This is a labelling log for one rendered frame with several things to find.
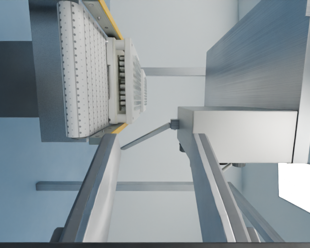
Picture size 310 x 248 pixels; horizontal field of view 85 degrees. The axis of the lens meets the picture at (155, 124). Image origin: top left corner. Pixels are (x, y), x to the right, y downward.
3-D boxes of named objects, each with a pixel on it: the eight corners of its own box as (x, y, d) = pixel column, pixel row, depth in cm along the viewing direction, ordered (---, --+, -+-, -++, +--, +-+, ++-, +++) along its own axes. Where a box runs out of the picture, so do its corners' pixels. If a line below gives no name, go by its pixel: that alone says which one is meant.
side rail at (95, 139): (88, 144, 35) (104, 145, 35) (88, 137, 34) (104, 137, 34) (141, 109, 165) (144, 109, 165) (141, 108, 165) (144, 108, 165)
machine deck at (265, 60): (287, 164, 33) (307, 164, 33) (312, -55, 28) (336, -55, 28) (201, 122, 95) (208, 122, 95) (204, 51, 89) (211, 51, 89)
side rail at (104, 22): (81, 1, 31) (98, 1, 31) (80, -9, 31) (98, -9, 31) (140, 81, 162) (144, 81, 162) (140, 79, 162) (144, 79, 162)
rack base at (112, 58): (122, 58, 71) (128, 58, 71) (124, 116, 75) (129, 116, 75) (106, 37, 47) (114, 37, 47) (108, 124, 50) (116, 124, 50)
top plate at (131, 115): (134, 58, 71) (139, 58, 71) (135, 116, 75) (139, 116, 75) (123, 36, 47) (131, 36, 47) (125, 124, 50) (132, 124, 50)
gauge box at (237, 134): (191, 164, 33) (292, 164, 33) (192, 110, 32) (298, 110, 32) (176, 139, 55) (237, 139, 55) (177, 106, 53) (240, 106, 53)
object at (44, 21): (41, 142, 37) (86, 142, 37) (27, -2, 33) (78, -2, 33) (129, 109, 165) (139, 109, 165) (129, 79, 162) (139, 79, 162)
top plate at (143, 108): (139, 112, 99) (143, 112, 99) (139, 69, 95) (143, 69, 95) (142, 109, 123) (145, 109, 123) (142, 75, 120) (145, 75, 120)
